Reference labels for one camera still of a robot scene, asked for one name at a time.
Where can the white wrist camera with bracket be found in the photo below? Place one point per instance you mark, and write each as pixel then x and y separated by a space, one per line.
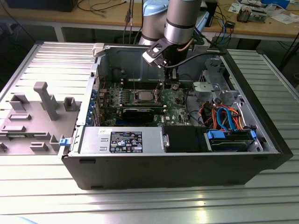
pixel 150 58

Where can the grey electronics module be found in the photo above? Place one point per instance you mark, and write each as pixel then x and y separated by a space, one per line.
pixel 259 16

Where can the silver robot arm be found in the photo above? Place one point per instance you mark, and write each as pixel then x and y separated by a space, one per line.
pixel 180 28

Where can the blue plastic latch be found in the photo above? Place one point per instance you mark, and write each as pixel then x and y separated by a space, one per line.
pixel 65 142

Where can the hard disk in blue carrier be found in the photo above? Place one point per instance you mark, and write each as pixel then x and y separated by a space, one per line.
pixel 224 145

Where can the small black adapter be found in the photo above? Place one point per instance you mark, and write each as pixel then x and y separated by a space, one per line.
pixel 230 24

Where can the black graphics card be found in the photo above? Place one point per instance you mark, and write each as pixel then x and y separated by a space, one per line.
pixel 137 114

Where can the metal transformer block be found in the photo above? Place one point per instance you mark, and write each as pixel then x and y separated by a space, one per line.
pixel 244 15

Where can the large black equipment box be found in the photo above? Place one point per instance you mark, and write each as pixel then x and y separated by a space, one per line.
pixel 35 5

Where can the grey power supply unit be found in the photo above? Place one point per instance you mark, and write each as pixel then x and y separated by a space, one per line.
pixel 93 140

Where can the green motherboard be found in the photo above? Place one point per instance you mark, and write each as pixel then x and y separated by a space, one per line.
pixel 172 109

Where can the black and grey PC case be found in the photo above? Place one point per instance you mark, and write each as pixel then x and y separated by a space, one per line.
pixel 151 172

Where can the blue expansion slot latch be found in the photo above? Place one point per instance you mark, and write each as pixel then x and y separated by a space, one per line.
pixel 92 102
pixel 88 121
pixel 94 92
pixel 90 113

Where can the white paper sheets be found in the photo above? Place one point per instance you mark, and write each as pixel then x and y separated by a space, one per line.
pixel 282 18

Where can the grey metal bracket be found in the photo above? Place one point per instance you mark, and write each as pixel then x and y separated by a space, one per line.
pixel 203 88

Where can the thin metal locking lever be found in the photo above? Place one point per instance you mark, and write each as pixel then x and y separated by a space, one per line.
pixel 158 86
pixel 133 81

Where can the silver CPU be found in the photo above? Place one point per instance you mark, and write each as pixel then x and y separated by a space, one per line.
pixel 143 95

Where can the blue flat box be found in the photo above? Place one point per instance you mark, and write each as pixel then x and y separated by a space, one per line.
pixel 275 2

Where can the small black tower box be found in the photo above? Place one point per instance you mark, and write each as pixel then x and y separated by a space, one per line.
pixel 213 14

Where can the CPU socket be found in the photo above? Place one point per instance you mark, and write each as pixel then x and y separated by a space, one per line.
pixel 140 101

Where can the grey parts rack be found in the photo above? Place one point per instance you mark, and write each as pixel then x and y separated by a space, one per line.
pixel 28 126

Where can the wooden workbench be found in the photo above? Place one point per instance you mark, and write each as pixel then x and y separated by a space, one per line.
pixel 70 19

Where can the silver perforated drive cage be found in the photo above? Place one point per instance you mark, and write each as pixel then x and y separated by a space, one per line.
pixel 211 70

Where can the white printed card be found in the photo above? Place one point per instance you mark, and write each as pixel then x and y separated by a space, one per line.
pixel 234 8

